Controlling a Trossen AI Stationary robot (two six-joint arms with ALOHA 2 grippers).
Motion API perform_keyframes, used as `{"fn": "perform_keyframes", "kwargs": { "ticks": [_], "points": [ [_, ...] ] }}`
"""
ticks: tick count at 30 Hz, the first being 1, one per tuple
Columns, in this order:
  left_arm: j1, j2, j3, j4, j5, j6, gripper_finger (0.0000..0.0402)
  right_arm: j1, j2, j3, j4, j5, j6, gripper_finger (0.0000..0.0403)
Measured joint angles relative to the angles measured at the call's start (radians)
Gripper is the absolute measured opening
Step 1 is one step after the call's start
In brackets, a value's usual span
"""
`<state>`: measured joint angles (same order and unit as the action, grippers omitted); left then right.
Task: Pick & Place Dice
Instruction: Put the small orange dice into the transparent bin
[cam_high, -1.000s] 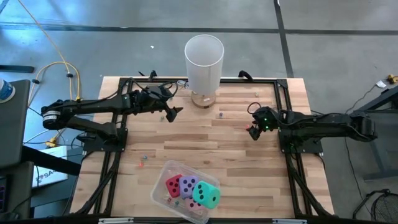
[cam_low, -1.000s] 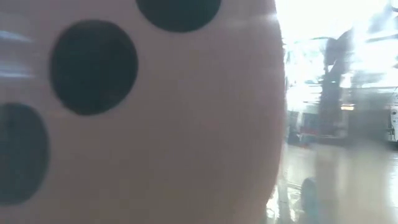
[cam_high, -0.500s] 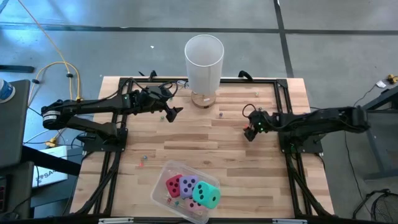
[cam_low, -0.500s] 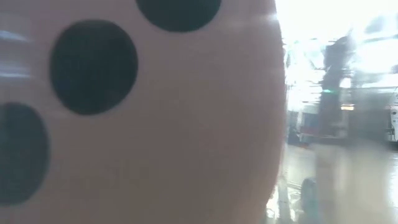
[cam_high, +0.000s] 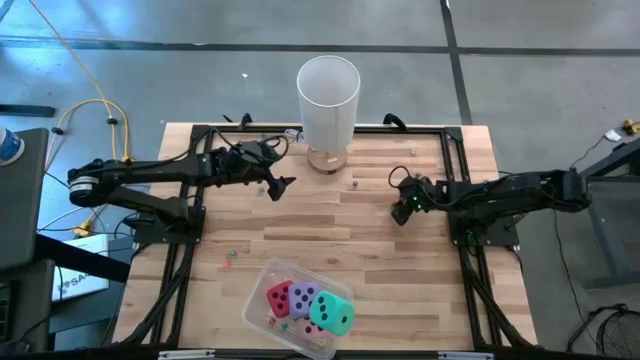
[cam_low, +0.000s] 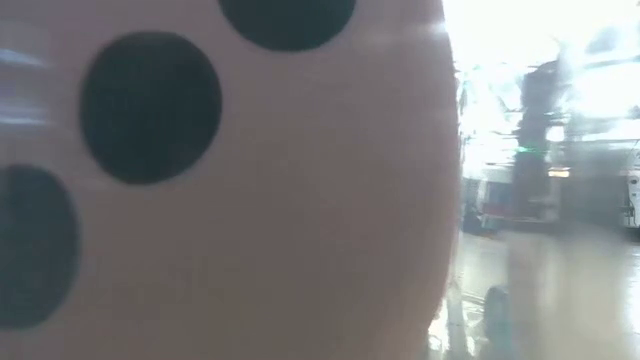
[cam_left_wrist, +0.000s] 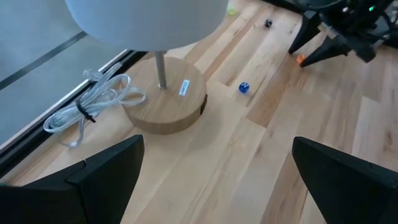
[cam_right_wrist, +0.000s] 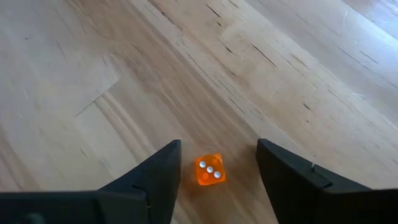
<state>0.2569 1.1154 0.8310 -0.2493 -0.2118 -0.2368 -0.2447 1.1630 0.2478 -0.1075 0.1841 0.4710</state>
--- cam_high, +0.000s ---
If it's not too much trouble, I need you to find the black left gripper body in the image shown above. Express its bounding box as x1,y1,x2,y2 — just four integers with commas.
215,141,282,184

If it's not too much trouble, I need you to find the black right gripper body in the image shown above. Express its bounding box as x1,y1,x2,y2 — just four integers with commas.
396,175,443,214

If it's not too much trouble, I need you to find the large red foam die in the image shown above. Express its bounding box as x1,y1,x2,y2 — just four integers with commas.
266,279,296,319

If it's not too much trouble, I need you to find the large purple foam die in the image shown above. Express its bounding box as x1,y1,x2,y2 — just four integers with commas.
288,281,321,320

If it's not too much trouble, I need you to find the large teal foam die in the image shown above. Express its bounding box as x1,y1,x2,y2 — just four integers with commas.
308,290,357,337

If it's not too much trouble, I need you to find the clear plastic bin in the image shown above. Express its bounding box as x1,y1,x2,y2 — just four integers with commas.
241,256,356,360

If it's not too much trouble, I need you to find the large pink foam die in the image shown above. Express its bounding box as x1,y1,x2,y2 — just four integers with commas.
298,317,331,342

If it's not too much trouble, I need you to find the white shade wooden base lamp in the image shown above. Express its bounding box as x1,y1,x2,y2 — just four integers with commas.
296,54,362,176

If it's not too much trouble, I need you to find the grey metal table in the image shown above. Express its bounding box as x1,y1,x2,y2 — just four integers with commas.
551,137,640,291

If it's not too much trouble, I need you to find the black desk beam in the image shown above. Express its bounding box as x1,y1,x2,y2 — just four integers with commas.
34,233,132,284

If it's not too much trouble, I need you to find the white printed box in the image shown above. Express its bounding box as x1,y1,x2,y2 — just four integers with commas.
51,233,111,302

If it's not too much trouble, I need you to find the black floor foot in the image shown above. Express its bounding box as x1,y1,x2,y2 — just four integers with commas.
0,103,56,119

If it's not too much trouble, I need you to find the dark grey desk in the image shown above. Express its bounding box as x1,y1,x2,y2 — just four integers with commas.
0,127,51,271

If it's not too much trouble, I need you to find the blue and white canister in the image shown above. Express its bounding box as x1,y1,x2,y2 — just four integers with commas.
0,127,25,166

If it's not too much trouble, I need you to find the black equipment box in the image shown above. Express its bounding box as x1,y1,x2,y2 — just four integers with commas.
0,258,56,354

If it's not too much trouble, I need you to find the black aluminium frame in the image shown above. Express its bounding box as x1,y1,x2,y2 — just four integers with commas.
112,122,540,360

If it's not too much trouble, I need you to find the yellow extension cable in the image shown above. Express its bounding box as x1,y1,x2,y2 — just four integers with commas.
27,0,132,239

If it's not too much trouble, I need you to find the white floor cable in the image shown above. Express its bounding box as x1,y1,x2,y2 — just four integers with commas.
38,198,136,232

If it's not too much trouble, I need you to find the black wire mesh fan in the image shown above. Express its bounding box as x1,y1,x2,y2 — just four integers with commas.
596,306,640,359

